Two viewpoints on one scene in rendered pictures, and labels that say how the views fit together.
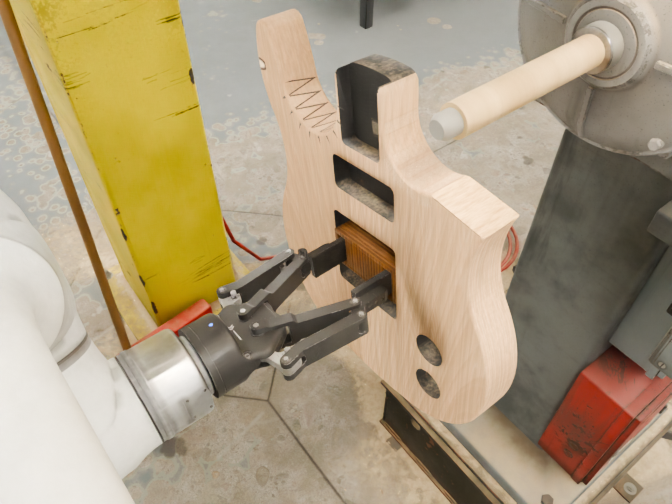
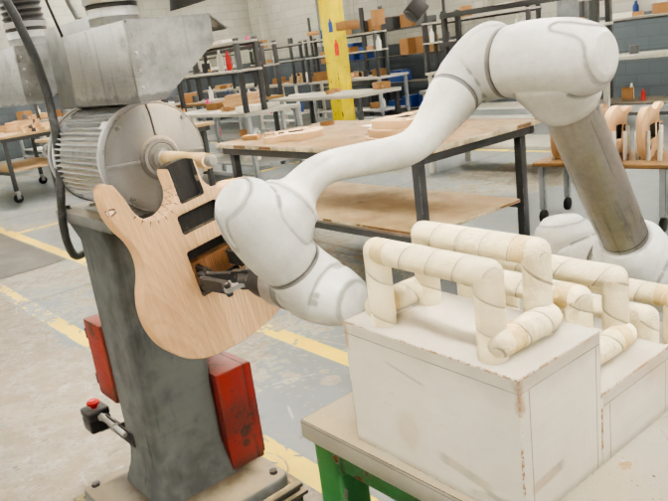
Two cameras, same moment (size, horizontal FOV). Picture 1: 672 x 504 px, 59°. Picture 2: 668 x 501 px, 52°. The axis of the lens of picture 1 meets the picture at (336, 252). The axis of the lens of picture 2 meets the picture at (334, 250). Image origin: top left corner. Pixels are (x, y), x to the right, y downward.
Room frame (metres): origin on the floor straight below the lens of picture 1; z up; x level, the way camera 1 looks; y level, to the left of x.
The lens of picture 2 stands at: (0.21, 1.31, 1.43)
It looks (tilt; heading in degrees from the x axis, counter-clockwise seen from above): 16 degrees down; 268
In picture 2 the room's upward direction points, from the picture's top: 8 degrees counter-clockwise
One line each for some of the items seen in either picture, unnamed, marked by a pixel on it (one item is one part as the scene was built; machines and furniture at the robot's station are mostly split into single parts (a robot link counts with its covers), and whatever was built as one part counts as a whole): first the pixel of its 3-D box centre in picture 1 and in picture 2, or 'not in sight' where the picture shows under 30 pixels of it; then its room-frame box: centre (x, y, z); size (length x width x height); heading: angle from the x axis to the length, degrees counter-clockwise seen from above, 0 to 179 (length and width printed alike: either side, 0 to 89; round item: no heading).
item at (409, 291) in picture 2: not in sight; (400, 295); (0.11, 0.49, 1.12); 0.11 x 0.03 x 0.03; 37
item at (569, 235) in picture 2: not in sight; (566, 258); (-0.40, -0.28, 0.87); 0.18 x 0.16 x 0.22; 128
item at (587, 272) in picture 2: not in sight; (556, 266); (-0.11, 0.45, 1.12); 0.20 x 0.03 x 0.03; 126
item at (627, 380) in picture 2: not in sight; (542, 372); (-0.07, 0.47, 0.98); 0.27 x 0.16 x 0.09; 127
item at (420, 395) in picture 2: not in sight; (466, 390); (0.05, 0.56, 1.02); 0.27 x 0.15 x 0.17; 127
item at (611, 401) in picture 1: (626, 393); (219, 394); (0.56, -0.57, 0.49); 0.25 x 0.12 x 0.37; 127
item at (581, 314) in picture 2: not in sight; (579, 334); (-0.09, 0.56, 1.07); 0.03 x 0.03 x 0.09
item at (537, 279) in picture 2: not in sight; (537, 291); (-0.03, 0.61, 1.15); 0.03 x 0.03 x 0.09
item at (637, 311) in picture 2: not in sight; (589, 303); (-0.17, 0.40, 1.04); 0.20 x 0.03 x 0.03; 126
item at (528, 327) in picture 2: not in sight; (524, 329); (0.00, 0.64, 1.12); 0.11 x 0.03 x 0.03; 37
